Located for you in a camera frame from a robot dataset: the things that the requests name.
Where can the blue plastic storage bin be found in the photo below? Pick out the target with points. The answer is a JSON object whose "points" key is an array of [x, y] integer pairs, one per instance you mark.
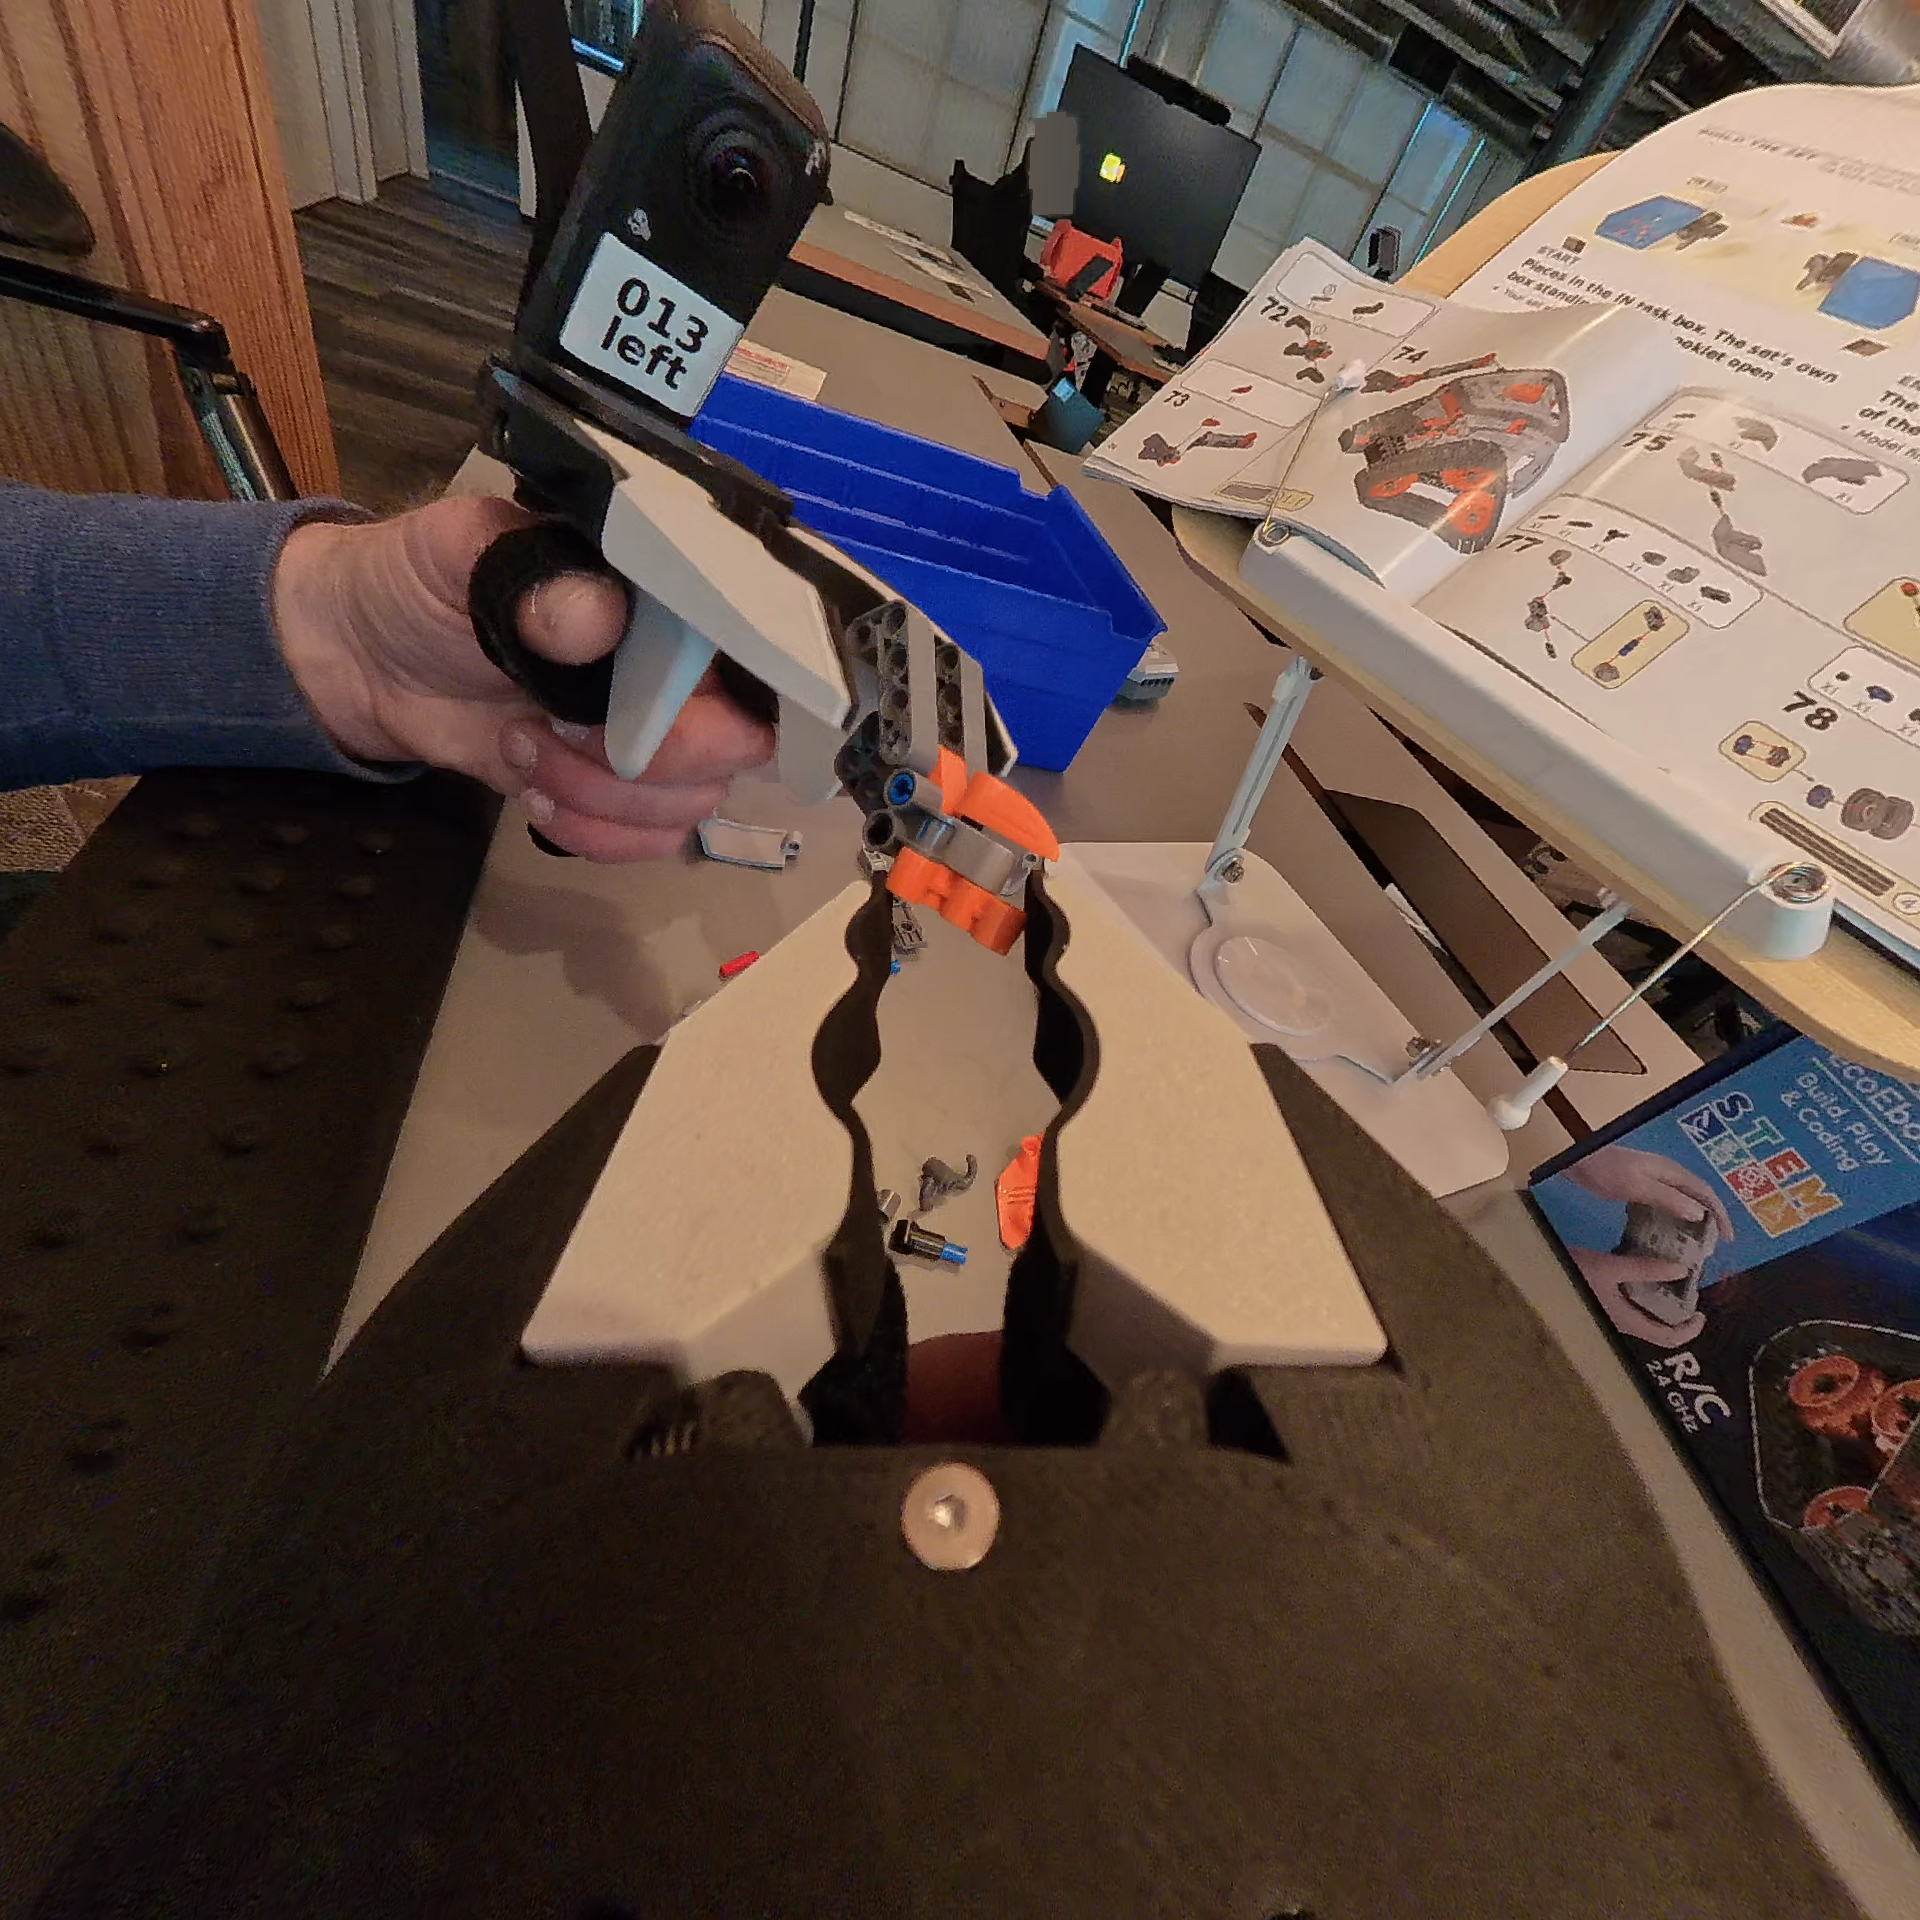
{"points": [[975, 557]]}

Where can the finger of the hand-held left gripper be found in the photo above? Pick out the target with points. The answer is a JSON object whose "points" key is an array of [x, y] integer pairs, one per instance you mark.
{"points": [[721, 585]]}

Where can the toy vehicle product box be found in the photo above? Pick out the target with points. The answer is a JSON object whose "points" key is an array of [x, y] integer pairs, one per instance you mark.
{"points": [[1769, 1350]]}

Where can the black office chair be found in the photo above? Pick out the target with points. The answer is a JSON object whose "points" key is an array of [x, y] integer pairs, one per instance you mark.
{"points": [[992, 219]]}

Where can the black metal pole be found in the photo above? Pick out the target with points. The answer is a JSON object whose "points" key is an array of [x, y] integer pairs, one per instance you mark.
{"points": [[1612, 83]]}

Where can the black dimpled foam mat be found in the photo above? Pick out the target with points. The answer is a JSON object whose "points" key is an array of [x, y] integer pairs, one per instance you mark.
{"points": [[181, 1200]]}

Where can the black connector with blue pin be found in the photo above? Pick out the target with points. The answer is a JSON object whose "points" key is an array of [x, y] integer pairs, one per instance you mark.
{"points": [[922, 1243]]}

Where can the black monitor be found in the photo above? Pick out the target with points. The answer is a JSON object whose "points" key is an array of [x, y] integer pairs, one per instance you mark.
{"points": [[1155, 165]]}

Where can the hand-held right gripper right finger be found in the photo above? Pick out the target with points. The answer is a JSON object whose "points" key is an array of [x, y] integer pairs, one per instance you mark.
{"points": [[1215, 1200]]}

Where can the grey hook piece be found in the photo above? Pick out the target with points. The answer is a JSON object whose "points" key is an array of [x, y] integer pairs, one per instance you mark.
{"points": [[945, 1180]]}

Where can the orange pin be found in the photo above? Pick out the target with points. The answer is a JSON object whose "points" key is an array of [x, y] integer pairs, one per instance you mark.
{"points": [[1018, 1200]]}

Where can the orange object on desk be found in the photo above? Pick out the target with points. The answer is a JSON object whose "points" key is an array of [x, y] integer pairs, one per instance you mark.
{"points": [[1083, 259]]}

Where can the wood-edged office table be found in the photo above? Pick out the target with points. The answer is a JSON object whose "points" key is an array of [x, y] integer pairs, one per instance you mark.
{"points": [[931, 293]]}

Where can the person's right hand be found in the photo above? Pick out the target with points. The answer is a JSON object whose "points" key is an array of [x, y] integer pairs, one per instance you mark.
{"points": [[961, 1395]]}

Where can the person's left forearm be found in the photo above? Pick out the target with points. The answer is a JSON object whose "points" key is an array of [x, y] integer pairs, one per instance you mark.
{"points": [[135, 629]]}

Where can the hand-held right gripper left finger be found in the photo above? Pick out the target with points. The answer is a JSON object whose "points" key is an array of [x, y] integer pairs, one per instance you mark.
{"points": [[690, 1200]]}

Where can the white book stand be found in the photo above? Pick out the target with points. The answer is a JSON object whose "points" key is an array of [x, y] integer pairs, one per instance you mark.
{"points": [[1349, 961]]}

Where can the wooden pillar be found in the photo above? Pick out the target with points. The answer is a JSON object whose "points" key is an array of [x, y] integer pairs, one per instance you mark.
{"points": [[148, 225]]}

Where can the teal cube object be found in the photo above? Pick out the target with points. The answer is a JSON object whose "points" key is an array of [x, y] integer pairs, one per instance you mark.
{"points": [[1067, 413]]}

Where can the instruction booklet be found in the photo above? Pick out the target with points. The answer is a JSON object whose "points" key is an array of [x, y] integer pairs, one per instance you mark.
{"points": [[1576, 494]]}

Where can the large printed instruction sheet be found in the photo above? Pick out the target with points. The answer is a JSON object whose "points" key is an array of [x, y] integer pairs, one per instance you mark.
{"points": [[1769, 225]]}

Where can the dark grey brick piece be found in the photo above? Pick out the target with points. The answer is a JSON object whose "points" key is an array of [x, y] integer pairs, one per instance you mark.
{"points": [[908, 932]]}

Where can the orange grey brick assembly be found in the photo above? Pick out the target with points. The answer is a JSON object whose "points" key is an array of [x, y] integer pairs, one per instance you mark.
{"points": [[945, 869]]}

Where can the person's left hand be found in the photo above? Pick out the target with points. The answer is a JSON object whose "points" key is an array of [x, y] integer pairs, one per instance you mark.
{"points": [[388, 645]]}

